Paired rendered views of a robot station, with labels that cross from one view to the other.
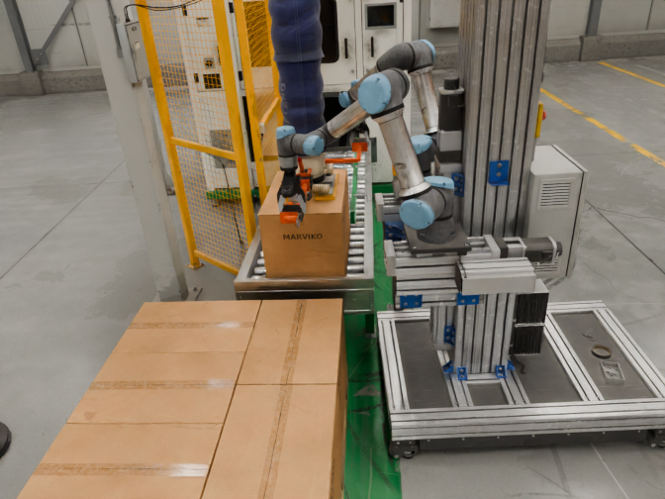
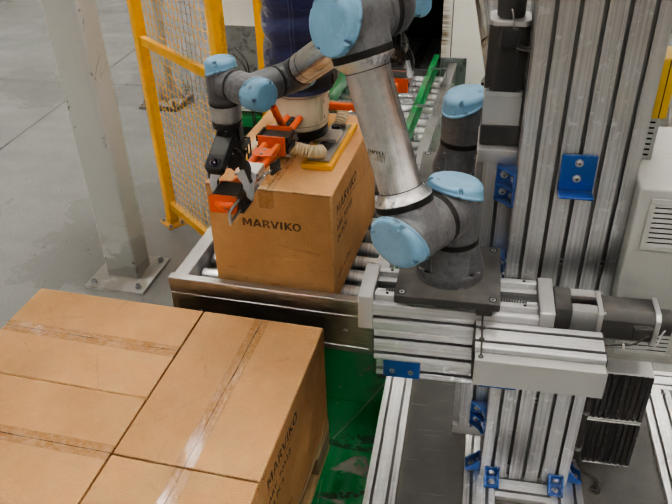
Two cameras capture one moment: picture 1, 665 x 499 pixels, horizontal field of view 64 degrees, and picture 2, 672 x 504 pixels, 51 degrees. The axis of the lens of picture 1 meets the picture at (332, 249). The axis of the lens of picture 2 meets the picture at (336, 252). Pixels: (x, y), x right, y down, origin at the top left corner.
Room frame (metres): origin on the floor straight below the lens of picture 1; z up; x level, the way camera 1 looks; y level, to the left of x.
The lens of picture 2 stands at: (0.51, -0.38, 1.95)
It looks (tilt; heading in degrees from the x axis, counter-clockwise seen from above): 33 degrees down; 10
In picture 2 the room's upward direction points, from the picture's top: 2 degrees counter-clockwise
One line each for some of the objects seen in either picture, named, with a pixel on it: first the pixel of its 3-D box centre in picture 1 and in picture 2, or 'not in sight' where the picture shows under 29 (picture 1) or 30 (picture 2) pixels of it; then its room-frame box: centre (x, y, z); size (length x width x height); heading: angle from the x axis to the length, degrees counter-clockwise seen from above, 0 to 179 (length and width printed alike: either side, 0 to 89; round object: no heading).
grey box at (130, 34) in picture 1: (135, 51); not in sight; (3.10, 1.00, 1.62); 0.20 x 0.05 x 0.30; 175
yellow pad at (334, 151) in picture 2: (327, 183); (330, 140); (2.61, 0.00, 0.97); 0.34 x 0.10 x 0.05; 174
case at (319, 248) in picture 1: (309, 224); (300, 199); (2.61, 0.11, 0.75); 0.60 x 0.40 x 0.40; 174
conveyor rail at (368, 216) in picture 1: (368, 203); (422, 166); (3.41, -0.27, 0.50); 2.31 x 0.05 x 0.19; 175
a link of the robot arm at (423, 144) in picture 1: (419, 151); (466, 113); (2.32, -0.42, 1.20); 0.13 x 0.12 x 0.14; 125
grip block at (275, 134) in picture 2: (302, 182); (275, 140); (2.38, 0.12, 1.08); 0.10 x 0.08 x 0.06; 84
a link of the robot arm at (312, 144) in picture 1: (310, 144); (256, 89); (2.00, 0.06, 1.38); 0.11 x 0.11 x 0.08; 55
